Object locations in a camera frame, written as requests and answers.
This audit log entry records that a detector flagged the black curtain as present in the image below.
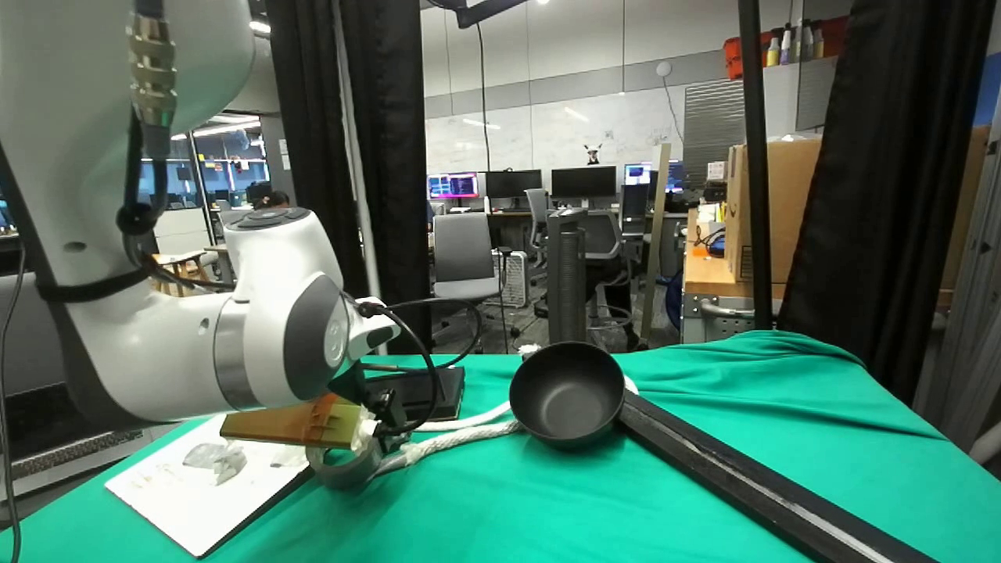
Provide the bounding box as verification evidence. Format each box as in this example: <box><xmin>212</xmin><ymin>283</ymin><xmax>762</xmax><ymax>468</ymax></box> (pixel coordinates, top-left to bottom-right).
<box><xmin>779</xmin><ymin>0</ymin><xmax>996</xmax><ymax>399</ymax></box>
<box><xmin>263</xmin><ymin>0</ymin><xmax>432</xmax><ymax>344</ymax></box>

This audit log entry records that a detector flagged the black curtain right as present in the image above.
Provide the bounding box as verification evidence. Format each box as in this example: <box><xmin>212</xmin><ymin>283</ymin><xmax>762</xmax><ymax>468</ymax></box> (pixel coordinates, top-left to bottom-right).
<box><xmin>779</xmin><ymin>0</ymin><xmax>996</xmax><ymax>399</ymax></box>

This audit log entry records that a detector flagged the white braided rope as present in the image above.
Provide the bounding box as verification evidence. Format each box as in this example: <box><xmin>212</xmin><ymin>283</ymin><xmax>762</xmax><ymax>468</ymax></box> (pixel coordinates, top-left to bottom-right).
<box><xmin>369</xmin><ymin>396</ymin><xmax>524</xmax><ymax>482</ymax></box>

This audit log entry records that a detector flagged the grey office chair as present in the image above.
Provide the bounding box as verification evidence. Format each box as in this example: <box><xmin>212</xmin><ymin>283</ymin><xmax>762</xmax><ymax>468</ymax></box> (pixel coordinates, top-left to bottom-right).
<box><xmin>432</xmin><ymin>213</ymin><xmax>508</xmax><ymax>344</ymax></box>

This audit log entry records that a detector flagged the black curtain centre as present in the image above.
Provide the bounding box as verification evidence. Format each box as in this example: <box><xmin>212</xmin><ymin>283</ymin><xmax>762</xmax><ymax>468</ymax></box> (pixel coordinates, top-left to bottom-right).
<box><xmin>263</xmin><ymin>0</ymin><xmax>432</xmax><ymax>344</ymax></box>

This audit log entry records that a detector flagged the grey masking tape roll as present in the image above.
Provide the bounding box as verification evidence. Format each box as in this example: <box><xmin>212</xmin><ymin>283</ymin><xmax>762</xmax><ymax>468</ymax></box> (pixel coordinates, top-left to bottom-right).
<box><xmin>307</xmin><ymin>439</ymin><xmax>380</xmax><ymax>488</ymax></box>

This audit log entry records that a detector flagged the cardboard box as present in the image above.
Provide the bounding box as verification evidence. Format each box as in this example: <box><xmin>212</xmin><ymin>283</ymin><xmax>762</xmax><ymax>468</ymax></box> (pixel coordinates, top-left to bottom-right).
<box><xmin>725</xmin><ymin>138</ymin><xmax>819</xmax><ymax>297</ymax></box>

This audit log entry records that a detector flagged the white printed paper sheet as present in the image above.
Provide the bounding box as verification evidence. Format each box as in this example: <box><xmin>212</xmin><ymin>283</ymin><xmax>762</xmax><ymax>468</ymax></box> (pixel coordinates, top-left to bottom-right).
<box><xmin>105</xmin><ymin>416</ymin><xmax>307</xmax><ymax>558</ymax></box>

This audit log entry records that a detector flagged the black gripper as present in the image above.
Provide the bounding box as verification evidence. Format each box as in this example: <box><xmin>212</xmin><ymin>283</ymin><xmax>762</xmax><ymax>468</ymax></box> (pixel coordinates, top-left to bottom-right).
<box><xmin>332</xmin><ymin>378</ymin><xmax>409</xmax><ymax>443</ymax></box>

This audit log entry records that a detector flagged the black vertical pole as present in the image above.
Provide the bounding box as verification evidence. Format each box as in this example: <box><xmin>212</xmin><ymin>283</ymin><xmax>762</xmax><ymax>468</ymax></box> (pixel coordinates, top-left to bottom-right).
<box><xmin>737</xmin><ymin>0</ymin><xmax>775</xmax><ymax>329</ymax></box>

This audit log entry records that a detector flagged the black bowl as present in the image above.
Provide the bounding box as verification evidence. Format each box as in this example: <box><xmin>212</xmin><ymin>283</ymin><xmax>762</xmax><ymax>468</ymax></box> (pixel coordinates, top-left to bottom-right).
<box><xmin>508</xmin><ymin>344</ymin><xmax>626</xmax><ymax>451</ymax></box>

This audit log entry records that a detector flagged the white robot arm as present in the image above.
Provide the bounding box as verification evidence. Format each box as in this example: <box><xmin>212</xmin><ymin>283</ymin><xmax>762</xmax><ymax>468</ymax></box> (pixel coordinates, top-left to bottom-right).
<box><xmin>0</xmin><ymin>0</ymin><xmax>400</xmax><ymax>429</ymax></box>

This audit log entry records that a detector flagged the green table cloth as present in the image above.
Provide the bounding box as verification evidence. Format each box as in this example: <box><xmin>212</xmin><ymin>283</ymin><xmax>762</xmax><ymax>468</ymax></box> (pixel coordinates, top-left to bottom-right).
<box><xmin>4</xmin><ymin>331</ymin><xmax>1001</xmax><ymax>563</ymax></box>

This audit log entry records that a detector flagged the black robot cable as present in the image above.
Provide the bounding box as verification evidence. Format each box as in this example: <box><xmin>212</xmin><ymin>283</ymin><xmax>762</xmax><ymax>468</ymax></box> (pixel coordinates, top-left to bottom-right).
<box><xmin>353</xmin><ymin>293</ymin><xmax>444</xmax><ymax>436</ymax></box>

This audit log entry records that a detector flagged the yellow wrist camera block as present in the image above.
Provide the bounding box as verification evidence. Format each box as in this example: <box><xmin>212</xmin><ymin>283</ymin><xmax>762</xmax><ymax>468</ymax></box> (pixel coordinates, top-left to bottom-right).
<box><xmin>220</xmin><ymin>395</ymin><xmax>371</xmax><ymax>448</ymax></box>

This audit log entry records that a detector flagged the long black bar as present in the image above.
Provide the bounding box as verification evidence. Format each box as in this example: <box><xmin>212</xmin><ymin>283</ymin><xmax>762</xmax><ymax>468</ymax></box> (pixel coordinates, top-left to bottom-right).
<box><xmin>618</xmin><ymin>395</ymin><xmax>931</xmax><ymax>563</ymax></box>

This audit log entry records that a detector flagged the black cylinder post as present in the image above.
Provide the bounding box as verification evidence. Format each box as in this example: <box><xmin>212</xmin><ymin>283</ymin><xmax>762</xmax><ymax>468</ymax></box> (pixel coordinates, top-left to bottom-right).
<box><xmin>548</xmin><ymin>213</ymin><xmax>584</xmax><ymax>344</ymax></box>

